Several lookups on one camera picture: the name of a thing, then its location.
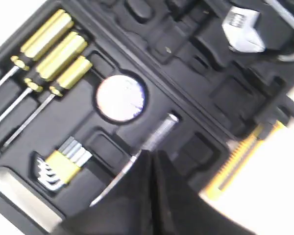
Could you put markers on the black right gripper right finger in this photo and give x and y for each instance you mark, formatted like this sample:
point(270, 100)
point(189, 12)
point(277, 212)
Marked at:
point(178, 210)

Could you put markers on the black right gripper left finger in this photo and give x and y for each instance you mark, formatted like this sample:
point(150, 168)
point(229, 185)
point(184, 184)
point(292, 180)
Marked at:
point(125, 210)

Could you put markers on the yellow utility knife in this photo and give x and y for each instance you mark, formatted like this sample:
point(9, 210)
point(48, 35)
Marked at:
point(239, 157)

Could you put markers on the black electrical tape roll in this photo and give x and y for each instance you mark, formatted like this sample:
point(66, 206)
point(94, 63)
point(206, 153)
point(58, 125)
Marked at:
point(120, 98)

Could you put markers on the black plastic tool case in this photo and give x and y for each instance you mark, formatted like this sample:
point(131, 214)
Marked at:
point(178, 51)

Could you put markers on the hex key set yellow holder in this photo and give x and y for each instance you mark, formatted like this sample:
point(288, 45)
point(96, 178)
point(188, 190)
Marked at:
point(60, 167)

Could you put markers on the clear voltage tester screwdriver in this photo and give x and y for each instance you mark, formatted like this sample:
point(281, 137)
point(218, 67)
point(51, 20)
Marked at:
point(150, 144)

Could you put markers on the small yellow black screwdriver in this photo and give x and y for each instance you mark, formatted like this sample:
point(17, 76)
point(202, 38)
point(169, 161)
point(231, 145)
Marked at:
point(58, 88)

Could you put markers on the middle yellow black screwdriver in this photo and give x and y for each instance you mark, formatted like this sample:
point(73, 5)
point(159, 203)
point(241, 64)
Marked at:
point(50, 67)

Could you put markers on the large yellow black screwdriver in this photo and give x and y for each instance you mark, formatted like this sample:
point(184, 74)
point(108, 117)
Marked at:
point(39, 43)

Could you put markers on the silver adjustable wrench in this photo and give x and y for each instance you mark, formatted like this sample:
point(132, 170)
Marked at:
point(238, 26)

